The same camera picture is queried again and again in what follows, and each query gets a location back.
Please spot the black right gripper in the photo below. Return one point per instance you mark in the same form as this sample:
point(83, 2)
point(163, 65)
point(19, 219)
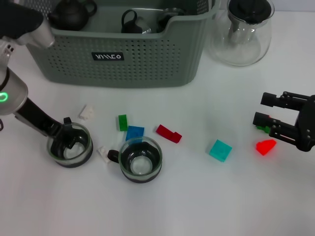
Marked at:
point(306, 125)

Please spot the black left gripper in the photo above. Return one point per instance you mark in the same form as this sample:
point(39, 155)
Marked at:
point(39, 118)

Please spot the white toy brick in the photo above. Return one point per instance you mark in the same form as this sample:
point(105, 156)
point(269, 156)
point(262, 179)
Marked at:
point(86, 112)
point(103, 153)

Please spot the green translucent toy brick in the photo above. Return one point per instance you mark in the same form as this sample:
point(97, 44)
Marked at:
point(122, 123)

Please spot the grey-green perforated storage bin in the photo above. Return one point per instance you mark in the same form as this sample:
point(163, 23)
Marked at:
point(147, 61)

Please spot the small green toy brick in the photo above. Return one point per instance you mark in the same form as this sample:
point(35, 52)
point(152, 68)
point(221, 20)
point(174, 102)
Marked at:
point(262, 129)

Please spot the red sloped toy brick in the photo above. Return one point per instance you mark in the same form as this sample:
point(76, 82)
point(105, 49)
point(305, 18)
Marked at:
point(265, 146)

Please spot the blue square toy plate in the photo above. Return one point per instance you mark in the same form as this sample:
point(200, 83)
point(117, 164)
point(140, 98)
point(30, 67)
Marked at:
point(135, 131)

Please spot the teal square toy plate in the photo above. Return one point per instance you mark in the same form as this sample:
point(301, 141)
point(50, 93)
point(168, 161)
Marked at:
point(220, 150)

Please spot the clear glass carafe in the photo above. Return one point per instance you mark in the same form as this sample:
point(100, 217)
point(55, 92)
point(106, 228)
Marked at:
point(241, 49)

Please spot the dark red toy brick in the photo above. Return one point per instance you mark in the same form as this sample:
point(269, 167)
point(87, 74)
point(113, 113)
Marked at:
point(169, 133)

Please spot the black carafe lid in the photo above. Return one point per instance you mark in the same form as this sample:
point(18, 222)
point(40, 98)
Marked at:
point(251, 9)

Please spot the dark clay teapot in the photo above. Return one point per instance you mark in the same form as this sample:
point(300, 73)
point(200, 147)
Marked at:
point(71, 17)

